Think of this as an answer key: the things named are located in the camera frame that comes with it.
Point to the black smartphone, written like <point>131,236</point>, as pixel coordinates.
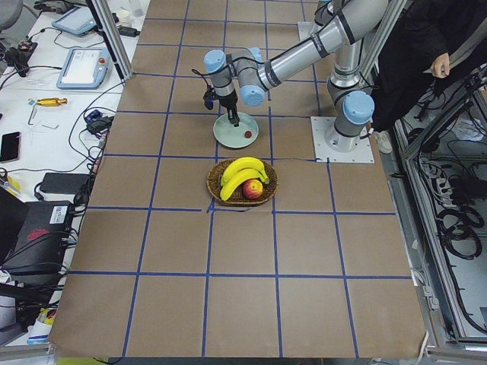
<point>10,147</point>

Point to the woven wicker basket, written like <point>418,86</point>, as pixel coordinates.
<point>237,198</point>

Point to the aluminium frame post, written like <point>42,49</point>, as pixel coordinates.
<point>103,17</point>

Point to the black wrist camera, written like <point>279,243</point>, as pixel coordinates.
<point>209,97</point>

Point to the person in black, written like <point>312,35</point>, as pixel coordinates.
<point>425,30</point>

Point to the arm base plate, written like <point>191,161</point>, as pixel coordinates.
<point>331,147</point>

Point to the person's hand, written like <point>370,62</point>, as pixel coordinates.
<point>440,67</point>

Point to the yellow banana bunch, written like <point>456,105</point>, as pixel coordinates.
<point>238,172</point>

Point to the black power adapter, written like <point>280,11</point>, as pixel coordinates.
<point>63,183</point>

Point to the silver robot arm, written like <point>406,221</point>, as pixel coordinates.
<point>244,75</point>

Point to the red yellow apple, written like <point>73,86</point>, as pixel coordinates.
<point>252,189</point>

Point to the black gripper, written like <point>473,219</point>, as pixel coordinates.
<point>229,102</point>

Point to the pale green plate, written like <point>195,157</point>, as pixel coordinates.
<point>233,137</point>

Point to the teach pendant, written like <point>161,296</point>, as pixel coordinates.
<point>78,21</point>
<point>84,69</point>

